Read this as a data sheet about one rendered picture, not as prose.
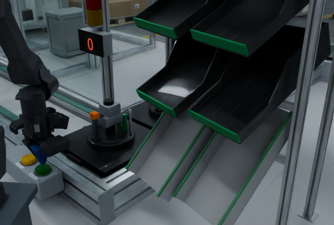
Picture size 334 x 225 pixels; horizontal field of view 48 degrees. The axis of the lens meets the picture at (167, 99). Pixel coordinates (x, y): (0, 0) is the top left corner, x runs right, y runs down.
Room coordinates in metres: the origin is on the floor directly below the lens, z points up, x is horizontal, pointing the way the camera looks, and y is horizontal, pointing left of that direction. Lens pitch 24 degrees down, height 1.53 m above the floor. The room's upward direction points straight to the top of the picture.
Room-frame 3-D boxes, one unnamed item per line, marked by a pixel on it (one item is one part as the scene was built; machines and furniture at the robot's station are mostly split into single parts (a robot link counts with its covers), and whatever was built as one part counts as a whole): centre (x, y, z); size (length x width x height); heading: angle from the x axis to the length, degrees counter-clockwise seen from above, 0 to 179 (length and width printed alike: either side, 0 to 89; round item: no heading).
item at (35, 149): (0.80, 0.31, 1.01); 0.06 x 0.04 x 0.07; 138
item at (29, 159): (0.86, 0.37, 0.96); 0.04 x 0.04 x 0.02
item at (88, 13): (1.17, 0.23, 1.28); 0.05 x 0.05 x 0.05
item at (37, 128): (0.81, 0.32, 1.10); 0.19 x 0.06 x 0.08; 48
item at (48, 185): (0.86, 0.37, 0.93); 0.21 x 0.07 x 0.06; 48
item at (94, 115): (0.93, 0.19, 1.04); 0.04 x 0.02 x 0.08; 138
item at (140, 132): (0.96, 0.16, 0.96); 0.24 x 0.24 x 0.02; 48
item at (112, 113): (0.97, 0.16, 1.06); 0.08 x 0.04 x 0.07; 138
